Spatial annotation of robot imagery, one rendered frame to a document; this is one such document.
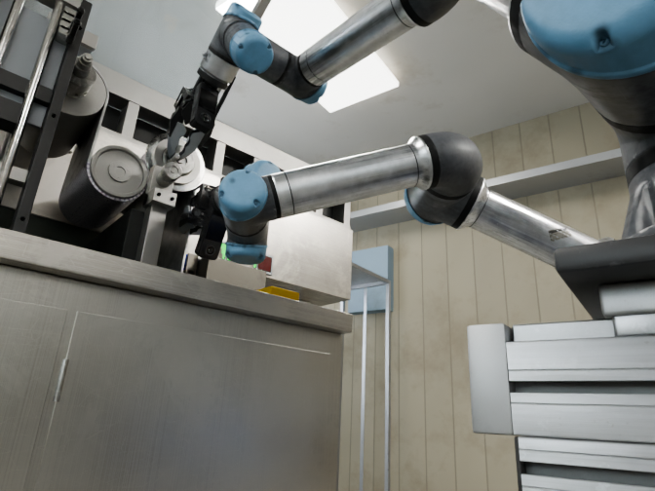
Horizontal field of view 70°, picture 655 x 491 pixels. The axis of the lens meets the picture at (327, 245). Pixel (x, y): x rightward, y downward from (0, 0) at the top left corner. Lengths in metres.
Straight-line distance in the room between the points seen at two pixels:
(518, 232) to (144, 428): 0.74
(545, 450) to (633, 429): 0.06
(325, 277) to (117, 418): 1.18
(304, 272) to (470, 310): 2.24
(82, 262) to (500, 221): 0.73
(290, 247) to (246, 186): 1.01
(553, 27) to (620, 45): 0.05
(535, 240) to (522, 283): 2.74
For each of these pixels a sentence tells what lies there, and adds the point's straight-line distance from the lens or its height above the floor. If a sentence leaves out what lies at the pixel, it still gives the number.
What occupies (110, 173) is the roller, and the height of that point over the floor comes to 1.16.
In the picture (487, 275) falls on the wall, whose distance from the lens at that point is 3.82.
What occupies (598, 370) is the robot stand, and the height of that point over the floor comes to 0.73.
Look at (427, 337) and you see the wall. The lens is 3.89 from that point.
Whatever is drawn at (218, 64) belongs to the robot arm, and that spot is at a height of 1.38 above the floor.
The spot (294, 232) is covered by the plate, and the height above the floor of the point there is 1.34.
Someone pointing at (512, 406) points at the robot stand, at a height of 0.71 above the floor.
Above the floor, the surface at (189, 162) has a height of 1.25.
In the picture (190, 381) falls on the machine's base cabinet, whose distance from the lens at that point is 0.81.
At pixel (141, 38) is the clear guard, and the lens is 1.66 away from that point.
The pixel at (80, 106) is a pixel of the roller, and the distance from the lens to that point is 1.18.
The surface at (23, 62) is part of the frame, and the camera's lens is 1.07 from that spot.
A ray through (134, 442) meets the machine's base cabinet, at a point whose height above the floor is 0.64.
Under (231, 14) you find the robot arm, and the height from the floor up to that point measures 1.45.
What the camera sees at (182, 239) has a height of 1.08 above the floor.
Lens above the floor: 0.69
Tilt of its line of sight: 20 degrees up
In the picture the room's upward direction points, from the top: 3 degrees clockwise
